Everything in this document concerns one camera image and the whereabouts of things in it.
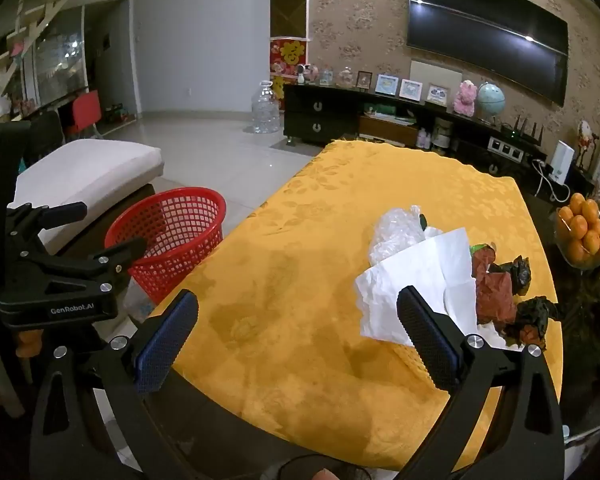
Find pink plush toy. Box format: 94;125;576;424
453;79;478;117

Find black wifi router antennas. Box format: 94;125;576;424
500;115;544;146

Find black wrapper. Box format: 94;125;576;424
490;256;531;296

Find black tv cabinet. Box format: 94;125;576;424
284;84;594;200

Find red festive wall poster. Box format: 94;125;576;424
268;36;308;103

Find clear plastic bag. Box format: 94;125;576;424
368;205;428;266

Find large clear water jug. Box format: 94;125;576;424
251;80;280;133

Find red plastic mesh basket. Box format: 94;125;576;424
105;186;226;304

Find bowl of oranges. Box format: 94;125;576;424
554;193;600;271

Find yellow floral tablecloth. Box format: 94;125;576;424
174;141;556;469

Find red chair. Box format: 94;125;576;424
68;90;102;136

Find wall mounted black television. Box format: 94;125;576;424
406;0;569;106

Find white paper sheet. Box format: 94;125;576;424
354;228;521;351

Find white router box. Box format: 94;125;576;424
550;141;574;184

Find white cushioned bench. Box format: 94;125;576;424
10;139;163;255

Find light blue globe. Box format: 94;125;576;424
476;82;506;119

